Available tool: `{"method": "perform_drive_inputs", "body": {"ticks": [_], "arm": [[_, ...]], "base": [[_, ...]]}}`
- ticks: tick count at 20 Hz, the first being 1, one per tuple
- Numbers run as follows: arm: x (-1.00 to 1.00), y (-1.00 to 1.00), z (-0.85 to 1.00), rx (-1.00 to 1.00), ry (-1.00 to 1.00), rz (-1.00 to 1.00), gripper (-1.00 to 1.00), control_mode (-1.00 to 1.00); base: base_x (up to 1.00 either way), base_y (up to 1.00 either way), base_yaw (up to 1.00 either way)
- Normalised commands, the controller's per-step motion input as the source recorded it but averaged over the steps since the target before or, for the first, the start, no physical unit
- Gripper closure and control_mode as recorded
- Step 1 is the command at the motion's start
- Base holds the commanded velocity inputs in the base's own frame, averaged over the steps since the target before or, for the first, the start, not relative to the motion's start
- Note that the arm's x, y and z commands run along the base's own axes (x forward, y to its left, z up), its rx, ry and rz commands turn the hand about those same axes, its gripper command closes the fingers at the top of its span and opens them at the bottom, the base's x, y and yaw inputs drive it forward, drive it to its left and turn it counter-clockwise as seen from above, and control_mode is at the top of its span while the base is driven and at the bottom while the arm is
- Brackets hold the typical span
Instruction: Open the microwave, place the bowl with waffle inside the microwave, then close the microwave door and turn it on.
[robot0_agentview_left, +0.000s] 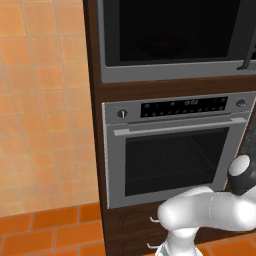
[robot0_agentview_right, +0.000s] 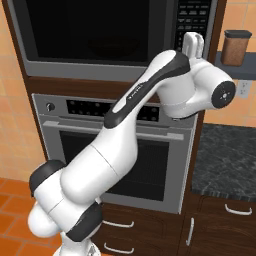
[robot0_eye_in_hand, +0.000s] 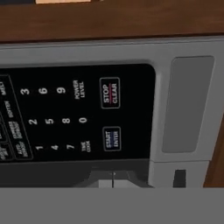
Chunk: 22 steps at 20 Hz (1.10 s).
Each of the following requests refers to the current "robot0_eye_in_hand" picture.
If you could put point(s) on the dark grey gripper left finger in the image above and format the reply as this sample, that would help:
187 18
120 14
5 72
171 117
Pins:
102 178

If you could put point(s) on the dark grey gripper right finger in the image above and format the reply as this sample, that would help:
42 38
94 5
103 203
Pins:
122 178

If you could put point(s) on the grey microwave with black panel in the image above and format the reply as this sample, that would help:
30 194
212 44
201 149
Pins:
163 55

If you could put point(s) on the brown wooden cupboard panel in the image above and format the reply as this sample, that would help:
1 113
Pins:
116 20

